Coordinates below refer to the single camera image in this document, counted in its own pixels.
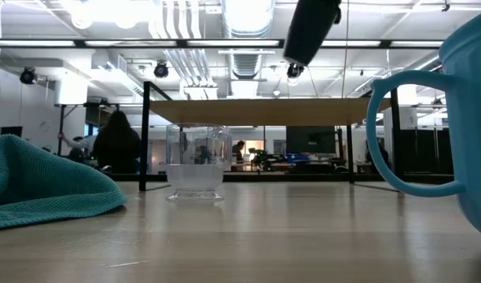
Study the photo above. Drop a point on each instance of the clear plastic cup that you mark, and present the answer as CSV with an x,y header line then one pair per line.
x,y
197,177

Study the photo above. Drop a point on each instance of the light blue plastic mug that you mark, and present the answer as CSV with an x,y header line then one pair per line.
x,y
476,118

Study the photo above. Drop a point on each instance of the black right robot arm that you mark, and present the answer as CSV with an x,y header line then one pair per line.
x,y
309,31

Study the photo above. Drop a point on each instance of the wooden shelf with black legs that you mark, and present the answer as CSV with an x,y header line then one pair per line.
x,y
264,112

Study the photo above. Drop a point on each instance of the person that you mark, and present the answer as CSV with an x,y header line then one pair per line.
x,y
237,151
382,155
116,145
81,143

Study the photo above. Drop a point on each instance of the black monitor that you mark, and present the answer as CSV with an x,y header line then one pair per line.
x,y
310,140

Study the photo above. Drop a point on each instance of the black ceiling spotlight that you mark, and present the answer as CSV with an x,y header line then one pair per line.
x,y
294,70
161,70
28,76

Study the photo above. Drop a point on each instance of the teal waffle cloth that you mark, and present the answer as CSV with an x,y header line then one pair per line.
x,y
48,184

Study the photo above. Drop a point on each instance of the black aluminium frame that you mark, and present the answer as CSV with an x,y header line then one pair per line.
x,y
264,177

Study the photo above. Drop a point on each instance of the silver ventilation duct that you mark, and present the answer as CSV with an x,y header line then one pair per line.
x,y
246,23

